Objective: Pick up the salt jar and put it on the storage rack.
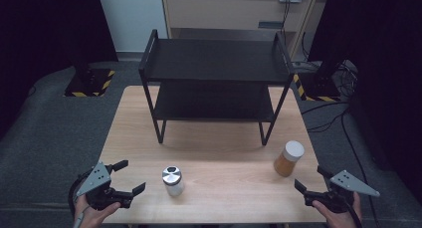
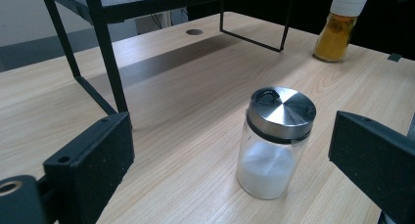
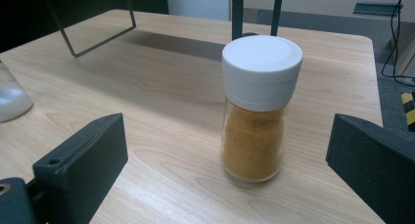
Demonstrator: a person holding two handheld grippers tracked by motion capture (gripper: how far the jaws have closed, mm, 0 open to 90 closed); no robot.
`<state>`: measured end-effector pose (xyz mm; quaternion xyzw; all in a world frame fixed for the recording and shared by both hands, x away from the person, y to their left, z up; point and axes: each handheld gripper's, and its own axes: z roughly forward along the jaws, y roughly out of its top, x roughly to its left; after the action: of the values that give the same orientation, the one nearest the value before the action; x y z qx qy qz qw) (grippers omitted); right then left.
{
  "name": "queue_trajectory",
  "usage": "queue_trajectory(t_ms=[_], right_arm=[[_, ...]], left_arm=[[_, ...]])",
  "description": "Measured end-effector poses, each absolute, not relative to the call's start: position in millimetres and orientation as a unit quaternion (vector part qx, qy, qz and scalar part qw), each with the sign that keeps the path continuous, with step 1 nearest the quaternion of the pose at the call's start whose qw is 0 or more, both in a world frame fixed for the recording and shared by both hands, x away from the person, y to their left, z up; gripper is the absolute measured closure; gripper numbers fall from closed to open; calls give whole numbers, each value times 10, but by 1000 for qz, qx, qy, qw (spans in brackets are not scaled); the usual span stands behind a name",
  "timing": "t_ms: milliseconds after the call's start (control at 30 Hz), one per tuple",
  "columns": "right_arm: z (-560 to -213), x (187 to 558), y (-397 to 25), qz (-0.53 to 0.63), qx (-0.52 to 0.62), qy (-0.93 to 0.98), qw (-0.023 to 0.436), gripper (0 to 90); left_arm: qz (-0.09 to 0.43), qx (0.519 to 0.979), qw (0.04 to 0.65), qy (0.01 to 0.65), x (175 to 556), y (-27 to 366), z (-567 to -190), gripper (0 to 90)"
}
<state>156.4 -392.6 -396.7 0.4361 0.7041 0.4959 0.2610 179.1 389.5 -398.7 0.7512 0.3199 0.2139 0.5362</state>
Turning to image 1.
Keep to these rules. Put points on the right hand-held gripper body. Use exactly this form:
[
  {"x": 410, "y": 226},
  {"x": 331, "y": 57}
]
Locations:
[{"x": 338, "y": 198}]

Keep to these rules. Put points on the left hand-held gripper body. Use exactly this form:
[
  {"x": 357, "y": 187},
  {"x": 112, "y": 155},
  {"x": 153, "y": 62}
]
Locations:
[{"x": 99, "y": 191}]

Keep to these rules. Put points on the orange spice jar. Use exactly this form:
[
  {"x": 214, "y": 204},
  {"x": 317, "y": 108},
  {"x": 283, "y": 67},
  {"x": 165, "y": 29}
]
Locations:
[{"x": 287, "y": 161}]

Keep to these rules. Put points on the glass salt shaker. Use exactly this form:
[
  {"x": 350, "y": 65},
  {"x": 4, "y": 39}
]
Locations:
[{"x": 173, "y": 181}]

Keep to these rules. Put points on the black two-tier metal rack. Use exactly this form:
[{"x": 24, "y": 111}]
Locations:
[{"x": 215, "y": 60}]

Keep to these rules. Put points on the person's right hand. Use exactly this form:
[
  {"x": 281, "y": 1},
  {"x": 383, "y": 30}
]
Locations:
[{"x": 341, "y": 220}]

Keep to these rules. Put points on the person's left hand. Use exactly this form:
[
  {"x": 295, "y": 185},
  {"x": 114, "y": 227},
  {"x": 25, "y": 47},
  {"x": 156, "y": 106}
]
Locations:
[{"x": 88, "y": 218}]

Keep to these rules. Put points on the black stand with striped base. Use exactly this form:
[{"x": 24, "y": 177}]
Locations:
[
  {"x": 320, "y": 85},
  {"x": 88, "y": 83}
]

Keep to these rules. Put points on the dark curtain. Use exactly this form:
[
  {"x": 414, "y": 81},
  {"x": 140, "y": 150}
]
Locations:
[
  {"x": 391, "y": 72},
  {"x": 40, "y": 32}
]

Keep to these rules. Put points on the grey rectangular strip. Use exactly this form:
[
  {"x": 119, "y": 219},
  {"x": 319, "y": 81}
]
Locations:
[{"x": 270, "y": 25}]

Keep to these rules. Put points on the beige wooden cabinet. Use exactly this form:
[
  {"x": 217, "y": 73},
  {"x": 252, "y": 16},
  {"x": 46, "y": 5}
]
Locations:
[{"x": 215, "y": 12}]

